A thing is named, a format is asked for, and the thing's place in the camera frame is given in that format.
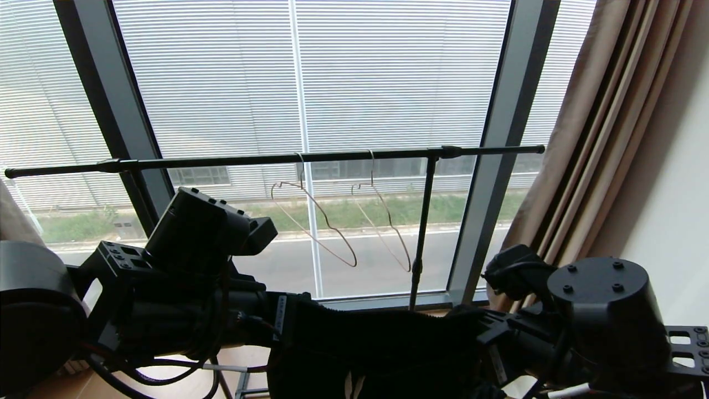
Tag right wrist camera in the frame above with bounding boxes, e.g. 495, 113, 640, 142
481, 243, 558, 304

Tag pink clothes hanger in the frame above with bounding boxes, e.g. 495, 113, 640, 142
350, 149, 414, 274
270, 152, 358, 268

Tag black cable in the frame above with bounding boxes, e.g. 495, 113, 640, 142
82, 349, 223, 399

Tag window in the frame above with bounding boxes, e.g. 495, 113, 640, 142
0, 0, 599, 311

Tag black clothes rack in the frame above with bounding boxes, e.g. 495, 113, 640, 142
4, 145, 547, 399

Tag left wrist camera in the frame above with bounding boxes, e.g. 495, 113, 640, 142
243, 216, 279, 257

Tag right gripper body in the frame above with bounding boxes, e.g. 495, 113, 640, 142
476, 309, 561, 387

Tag brown curtain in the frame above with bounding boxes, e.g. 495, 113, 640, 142
0, 182, 46, 251
487, 0, 696, 312

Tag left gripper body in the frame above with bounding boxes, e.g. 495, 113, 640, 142
226, 279, 301, 351

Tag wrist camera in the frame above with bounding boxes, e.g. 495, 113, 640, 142
481, 243, 558, 304
243, 216, 279, 257

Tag black shorts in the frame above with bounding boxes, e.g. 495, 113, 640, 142
268, 293, 500, 399

